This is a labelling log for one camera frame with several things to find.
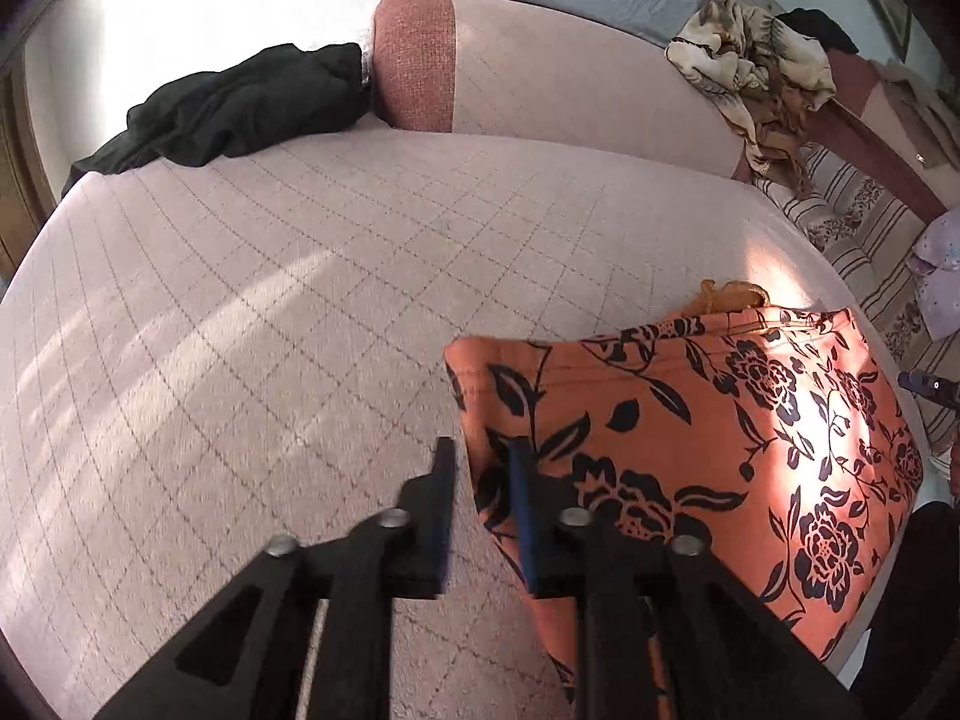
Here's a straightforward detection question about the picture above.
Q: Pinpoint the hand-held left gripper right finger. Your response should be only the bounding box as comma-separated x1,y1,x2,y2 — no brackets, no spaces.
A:
508,441,865,720

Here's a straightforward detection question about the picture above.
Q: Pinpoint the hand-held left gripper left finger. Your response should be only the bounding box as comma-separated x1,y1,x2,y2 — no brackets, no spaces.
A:
96,436,457,720

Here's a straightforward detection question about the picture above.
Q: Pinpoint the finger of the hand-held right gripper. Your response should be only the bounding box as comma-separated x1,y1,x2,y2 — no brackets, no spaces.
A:
898,370,960,410

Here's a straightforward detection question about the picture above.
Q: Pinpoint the orange floral blouse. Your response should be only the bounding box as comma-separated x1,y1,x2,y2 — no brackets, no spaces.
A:
444,280,925,713

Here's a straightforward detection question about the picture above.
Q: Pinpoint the lilac cloth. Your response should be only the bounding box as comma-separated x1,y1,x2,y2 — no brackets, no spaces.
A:
907,214,960,338

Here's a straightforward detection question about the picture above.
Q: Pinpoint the striped floral quilt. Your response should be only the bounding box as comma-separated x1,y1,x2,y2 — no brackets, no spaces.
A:
754,142,960,466

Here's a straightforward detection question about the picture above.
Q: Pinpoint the person's dark clothing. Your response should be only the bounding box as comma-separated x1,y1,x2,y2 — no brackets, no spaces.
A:
851,501,960,720

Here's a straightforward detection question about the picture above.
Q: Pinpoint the pink-brown coat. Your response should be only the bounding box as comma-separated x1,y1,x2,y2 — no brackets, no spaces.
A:
802,52,960,218

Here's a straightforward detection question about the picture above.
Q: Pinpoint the beige floral blanket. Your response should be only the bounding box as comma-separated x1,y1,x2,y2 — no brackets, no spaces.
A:
665,0,837,192

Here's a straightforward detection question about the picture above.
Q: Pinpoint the small black cloth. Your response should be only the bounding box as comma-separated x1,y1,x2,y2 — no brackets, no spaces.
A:
776,7,860,53

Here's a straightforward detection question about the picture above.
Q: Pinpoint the pink rolled bolster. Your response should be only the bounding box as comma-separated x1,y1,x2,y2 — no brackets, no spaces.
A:
371,0,751,181

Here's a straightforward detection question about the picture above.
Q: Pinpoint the black crumpled garment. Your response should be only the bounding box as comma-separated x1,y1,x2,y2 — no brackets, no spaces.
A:
61,41,372,200

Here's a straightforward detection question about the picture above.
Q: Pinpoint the wooden door frame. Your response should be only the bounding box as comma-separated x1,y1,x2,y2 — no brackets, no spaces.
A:
0,60,61,278

